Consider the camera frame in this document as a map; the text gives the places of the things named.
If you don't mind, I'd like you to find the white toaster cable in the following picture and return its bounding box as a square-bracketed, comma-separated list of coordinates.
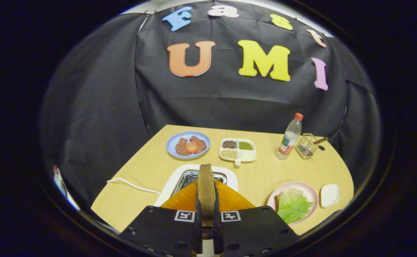
[107, 177, 162, 195]

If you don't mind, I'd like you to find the blue plate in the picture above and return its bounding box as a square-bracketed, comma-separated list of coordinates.
[166, 131, 211, 160]

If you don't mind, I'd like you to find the plain brown bread slice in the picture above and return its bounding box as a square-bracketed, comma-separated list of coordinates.
[197, 164, 217, 227]

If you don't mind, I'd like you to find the brown meat patty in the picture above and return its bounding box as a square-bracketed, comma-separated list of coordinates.
[190, 136, 207, 153]
[175, 137, 191, 156]

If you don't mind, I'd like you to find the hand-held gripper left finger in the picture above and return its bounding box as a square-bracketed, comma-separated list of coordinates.
[119, 181, 203, 257]

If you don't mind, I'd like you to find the black backdrop cloth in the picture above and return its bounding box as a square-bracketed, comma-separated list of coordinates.
[40, 0, 380, 215]

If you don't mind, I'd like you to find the white toaster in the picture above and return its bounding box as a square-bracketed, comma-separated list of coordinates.
[154, 164, 238, 207]

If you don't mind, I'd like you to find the white divided tray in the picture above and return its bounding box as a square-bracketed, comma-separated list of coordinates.
[219, 138, 257, 166]

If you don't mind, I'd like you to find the metal wire basket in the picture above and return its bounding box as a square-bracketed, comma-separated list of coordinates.
[296, 133, 319, 159]

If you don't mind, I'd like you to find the pink plate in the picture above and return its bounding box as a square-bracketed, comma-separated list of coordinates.
[267, 181, 319, 226]

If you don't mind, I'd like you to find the green lettuce leaf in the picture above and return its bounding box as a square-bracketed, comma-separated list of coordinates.
[277, 188, 314, 225]

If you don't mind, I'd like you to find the clear plastic bottle red cap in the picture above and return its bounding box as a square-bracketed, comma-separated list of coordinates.
[275, 113, 304, 160]

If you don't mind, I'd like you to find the small white plate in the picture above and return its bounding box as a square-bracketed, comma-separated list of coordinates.
[319, 184, 340, 208]

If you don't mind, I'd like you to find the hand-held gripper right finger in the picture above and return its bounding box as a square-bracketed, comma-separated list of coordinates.
[214, 180, 300, 257]

